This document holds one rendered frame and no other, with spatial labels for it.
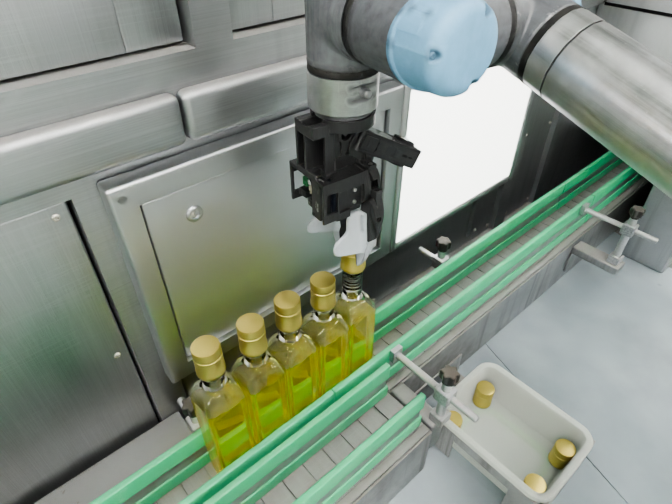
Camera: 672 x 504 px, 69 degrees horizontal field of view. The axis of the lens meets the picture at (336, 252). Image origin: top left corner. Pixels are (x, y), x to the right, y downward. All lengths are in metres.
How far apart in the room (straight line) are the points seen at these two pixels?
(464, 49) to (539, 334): 0.90
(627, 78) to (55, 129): 0.50
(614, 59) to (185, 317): 0.58
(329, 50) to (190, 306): 0.40
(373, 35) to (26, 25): 0.32
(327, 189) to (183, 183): 0.18
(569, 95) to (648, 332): 0.93
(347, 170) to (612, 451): 0.76
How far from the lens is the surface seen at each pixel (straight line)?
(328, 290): 0.64
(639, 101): 0.44
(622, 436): 1.11
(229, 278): 0.73
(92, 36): 0.57
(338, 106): 0.50
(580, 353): 1.21
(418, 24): 0.39
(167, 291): 0.68
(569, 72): 0.46
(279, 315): 0.62
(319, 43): 0.49
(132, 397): 0.83
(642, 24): 1.35
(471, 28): 0.40
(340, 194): 0.55
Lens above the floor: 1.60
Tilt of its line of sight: 39 degrees down
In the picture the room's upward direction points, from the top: straight up
